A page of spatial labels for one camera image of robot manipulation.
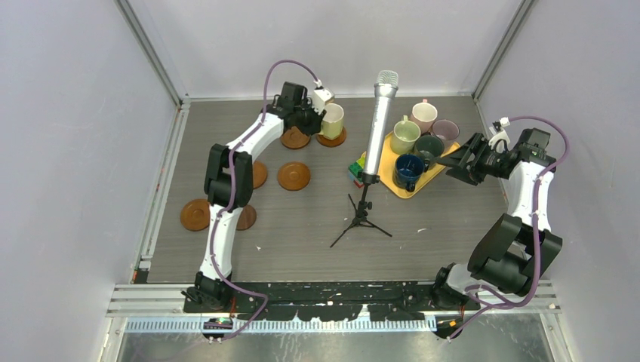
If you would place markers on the silver microphone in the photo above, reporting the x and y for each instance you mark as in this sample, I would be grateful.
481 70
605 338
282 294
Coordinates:
385 89

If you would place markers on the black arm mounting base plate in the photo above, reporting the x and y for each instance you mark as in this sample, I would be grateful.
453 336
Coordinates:
327 301

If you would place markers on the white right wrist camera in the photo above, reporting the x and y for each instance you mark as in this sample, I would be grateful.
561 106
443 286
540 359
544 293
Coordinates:
499 140

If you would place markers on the light green mug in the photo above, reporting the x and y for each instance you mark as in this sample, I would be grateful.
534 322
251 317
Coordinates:
404 135

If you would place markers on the black microphone tripod stand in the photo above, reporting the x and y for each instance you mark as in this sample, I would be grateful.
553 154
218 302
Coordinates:
361 209

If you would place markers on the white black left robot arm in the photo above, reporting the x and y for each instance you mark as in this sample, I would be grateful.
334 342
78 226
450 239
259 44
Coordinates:
229 187

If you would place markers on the aluminium front rail frame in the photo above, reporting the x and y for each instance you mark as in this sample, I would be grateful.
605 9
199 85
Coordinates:
158 308

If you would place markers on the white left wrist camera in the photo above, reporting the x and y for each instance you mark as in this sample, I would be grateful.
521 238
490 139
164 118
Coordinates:
321 96

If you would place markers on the brown wooden coaster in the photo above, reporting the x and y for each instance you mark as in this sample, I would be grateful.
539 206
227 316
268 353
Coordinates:
260 174
334 142
293 138
195 215
293 176

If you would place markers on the dark green mug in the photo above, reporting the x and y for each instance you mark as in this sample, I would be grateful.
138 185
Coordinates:
427 148

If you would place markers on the dark walnut wooden coaster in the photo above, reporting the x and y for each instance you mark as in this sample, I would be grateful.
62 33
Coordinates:
247 218

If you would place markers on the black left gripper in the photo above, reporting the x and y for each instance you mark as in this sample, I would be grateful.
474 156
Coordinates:
315 124

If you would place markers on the dark blue mug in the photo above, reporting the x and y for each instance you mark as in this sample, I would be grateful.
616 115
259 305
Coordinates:
407 170

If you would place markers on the yellow tray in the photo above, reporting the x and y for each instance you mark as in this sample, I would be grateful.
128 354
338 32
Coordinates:
387 166

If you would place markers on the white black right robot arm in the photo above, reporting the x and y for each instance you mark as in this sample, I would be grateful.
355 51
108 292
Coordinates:
509 260

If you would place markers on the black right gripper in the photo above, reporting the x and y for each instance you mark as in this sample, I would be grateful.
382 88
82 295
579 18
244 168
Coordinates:
469 172

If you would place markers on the colourful toy brick block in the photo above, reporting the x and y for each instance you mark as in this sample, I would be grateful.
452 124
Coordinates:
355 170

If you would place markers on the cream yellow mug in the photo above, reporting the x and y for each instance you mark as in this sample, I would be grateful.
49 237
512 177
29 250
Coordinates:
332 122

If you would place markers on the mauve purple mug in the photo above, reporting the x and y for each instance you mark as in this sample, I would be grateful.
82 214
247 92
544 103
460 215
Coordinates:
447 131

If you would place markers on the pink cream mug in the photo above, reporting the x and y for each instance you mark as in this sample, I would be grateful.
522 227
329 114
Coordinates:
423 114

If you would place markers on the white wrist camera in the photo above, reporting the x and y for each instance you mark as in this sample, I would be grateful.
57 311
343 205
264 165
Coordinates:
321 96
499 140

